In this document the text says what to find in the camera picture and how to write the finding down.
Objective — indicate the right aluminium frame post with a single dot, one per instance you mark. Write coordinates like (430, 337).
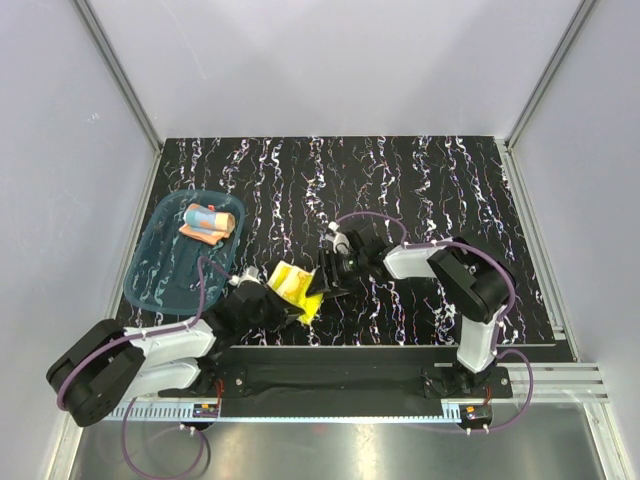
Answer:
(579, 19)

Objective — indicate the left aluminium frame post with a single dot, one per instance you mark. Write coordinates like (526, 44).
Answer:
(109, 56)

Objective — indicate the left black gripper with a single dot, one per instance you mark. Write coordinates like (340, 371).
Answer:
(283, 313)

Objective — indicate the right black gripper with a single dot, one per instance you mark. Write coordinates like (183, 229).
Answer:
(328, 260)

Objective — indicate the left small connector box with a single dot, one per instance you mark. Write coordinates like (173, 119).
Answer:
(205, 410)

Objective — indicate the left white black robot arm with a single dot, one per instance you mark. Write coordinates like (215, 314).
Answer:
(111, 364)

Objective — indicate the right orange connector box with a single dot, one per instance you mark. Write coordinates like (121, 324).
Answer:
(477, 414)

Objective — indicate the blue transparent plastic bin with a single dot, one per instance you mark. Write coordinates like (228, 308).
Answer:
(168, 268)

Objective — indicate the aluminium frame post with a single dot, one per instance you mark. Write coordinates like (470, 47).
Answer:
(109, 56)
(579, 19)

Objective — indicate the aluminium front rail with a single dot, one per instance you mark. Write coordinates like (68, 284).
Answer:
(539, 383)

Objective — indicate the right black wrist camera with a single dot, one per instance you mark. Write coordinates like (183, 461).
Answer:
(359, 239)

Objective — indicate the orange polka dot towel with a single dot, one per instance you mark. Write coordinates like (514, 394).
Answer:
(206, 224)

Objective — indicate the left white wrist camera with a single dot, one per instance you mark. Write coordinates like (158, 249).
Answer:
(250, 274)

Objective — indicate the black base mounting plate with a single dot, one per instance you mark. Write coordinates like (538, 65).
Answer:
(431, 371)

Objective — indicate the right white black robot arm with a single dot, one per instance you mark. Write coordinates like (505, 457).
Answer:
(480, 287)

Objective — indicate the black marbled table mat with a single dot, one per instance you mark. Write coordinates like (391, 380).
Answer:
(421, 188)

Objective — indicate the yellow cream towel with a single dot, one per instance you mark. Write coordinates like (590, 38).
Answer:
(292, 284)

